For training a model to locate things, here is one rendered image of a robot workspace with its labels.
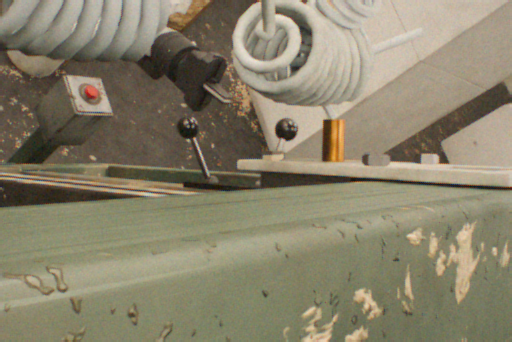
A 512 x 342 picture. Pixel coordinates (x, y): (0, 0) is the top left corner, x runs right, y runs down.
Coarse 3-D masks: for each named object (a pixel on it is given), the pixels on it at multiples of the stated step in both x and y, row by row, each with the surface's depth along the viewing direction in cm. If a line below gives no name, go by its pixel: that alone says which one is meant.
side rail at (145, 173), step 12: (108, 168) 157; (120, 168) 154; (132, 168) 151; (144, 168) 148; (156, 168) 146; (168, 168) 148; (144, 180) 148; (156, 180) 145; (168, 180) 142; (180, 180) 140; (192, 180) 137; (228, 180) 130; (240, 180) 128; (252, 180) 126
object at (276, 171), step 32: (320, 0) 41; (352, 0) 40; (256, 160) 43; (288, 160) 45; (320, 160) 47; (352, 160) 48; (384, 160) 38; (416, 160) 44; (0, 192) 70; (32, 192) 66; (64, 192) 62; (96, 192) 58; (128, 192) 56; (160, 192) 58; (192, 192) 58
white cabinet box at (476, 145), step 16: (496, 112) 546; (464, 128) 565; (480, 128) 555; (496, 128) 545; (448, 144) 575; (464, 144) 564; (480, 144) 554; (496, 144) 544; (464, 160) 563; (480, 160) 553; (496, 160) 543
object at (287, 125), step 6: (282, 120) 99; (288, 120) 98; (276, 126) 99; (282, 126) 98; (288, 126) 98; (294, 126) 98; (276, 132) 99; (282, 132) 98; (288, 132) 98; (294, 132) 98; (282, 138) 99; (288, 138) 98; (282, 144) 98; (258, 180) 96; (258, 186) 96
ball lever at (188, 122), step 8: (184, 120) 98; (192, 120) 98; (176, 128) 99; (184, 128) 98; (192, 128) 98; (184, 136) 98; (192, 136) 99; (192, 144) 100; (200, 152) 101; (200, 160) 102; (208, 176) 103
